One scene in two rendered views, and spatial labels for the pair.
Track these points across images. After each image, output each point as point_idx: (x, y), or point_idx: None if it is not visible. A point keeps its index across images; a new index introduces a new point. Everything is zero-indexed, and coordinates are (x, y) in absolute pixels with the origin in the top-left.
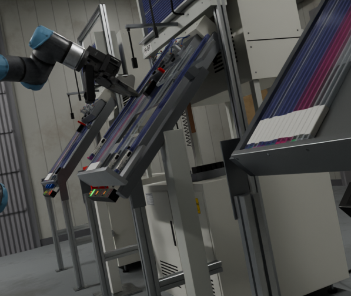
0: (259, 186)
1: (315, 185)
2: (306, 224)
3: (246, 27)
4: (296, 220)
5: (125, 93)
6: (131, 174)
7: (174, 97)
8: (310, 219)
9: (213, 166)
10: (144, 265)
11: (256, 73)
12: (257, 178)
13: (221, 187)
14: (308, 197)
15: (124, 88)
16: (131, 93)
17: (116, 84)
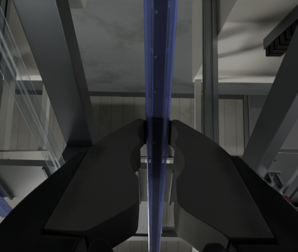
0: (202, 24)
1: (195, 52)
2: (199, 11)
3: None
4: (201, 10)
5: (174, 144)
6: None
7: (263, 146)
8: (197, 18)
9: (277, 42)
10: None
11: None
12: (202, 33)
13: (230, 0)
14: (197, 39)
15: (69, 162)
16: (118, 129)
17: (60, 217)
